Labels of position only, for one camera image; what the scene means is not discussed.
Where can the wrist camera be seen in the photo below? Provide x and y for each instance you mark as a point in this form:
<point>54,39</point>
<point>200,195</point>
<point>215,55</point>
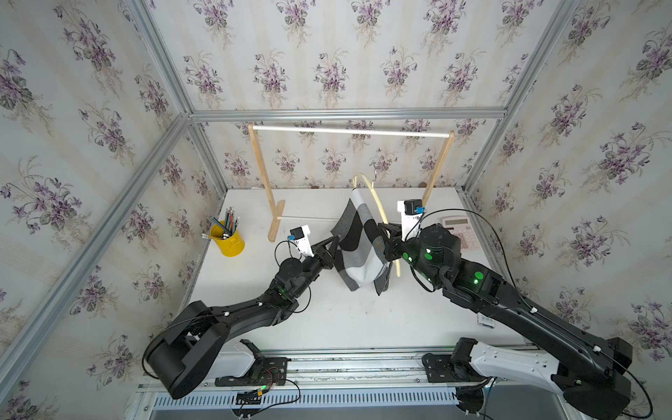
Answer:
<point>300,238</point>
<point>411,211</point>

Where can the coloured pencils bunch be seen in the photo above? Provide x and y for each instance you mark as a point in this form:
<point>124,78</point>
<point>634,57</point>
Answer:
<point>228,222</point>

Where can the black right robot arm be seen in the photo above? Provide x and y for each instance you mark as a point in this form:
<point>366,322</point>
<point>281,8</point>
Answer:
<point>586,370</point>

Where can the blue white product box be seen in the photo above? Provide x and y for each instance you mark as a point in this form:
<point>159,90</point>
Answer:
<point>485,321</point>

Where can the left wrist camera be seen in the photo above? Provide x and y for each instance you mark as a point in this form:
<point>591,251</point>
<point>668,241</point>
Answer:
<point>300,238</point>

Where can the black white checkered scarf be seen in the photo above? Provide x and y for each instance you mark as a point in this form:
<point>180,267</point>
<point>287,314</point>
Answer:
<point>359,258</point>

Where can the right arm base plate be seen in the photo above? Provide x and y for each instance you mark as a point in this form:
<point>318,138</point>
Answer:
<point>454,367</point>

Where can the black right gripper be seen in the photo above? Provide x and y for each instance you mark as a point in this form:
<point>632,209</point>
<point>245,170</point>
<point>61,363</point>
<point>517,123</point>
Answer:
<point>393,244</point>

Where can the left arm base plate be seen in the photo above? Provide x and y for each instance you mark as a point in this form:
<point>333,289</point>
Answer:
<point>244,364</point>

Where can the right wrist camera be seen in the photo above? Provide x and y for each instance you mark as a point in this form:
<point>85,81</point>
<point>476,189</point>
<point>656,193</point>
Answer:
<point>411,211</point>

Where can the yellow pencil cup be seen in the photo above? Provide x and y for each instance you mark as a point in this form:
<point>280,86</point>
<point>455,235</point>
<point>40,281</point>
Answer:
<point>230,246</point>

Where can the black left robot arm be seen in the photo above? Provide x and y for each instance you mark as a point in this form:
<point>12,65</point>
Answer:
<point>183,354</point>

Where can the aluminium mounting rail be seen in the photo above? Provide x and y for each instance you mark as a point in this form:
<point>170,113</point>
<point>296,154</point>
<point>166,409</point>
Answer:
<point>322,378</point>

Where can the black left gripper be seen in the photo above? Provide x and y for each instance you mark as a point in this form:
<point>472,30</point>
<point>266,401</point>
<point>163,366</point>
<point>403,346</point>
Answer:
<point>322,257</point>

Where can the pink calculator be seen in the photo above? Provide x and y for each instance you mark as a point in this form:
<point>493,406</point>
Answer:
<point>461,227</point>

